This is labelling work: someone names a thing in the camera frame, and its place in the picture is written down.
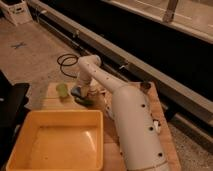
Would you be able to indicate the white handled brush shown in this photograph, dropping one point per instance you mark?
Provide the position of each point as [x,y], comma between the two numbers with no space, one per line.
[156,125]

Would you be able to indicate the yellow plastic tub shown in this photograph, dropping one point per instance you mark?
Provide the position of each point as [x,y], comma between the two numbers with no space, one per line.
[59,140]

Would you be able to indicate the white cardboard box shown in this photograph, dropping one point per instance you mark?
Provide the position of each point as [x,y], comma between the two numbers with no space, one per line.
[17,13]

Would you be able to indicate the green plastic cup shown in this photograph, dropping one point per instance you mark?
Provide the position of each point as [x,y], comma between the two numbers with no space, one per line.
[62,90]

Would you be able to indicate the green cucumber toy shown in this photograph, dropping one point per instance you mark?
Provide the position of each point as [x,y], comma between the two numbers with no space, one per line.
[83,102]

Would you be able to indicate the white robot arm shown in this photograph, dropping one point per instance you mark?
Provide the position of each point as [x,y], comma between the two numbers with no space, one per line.
[139,141]

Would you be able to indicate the wooden board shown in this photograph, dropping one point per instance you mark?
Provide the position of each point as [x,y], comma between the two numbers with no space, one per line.
[113,160]

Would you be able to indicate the black chair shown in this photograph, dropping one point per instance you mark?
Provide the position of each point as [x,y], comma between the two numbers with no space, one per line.
[12,114]

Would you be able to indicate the blue sponge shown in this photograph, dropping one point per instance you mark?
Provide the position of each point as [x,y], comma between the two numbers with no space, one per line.
[75,91]

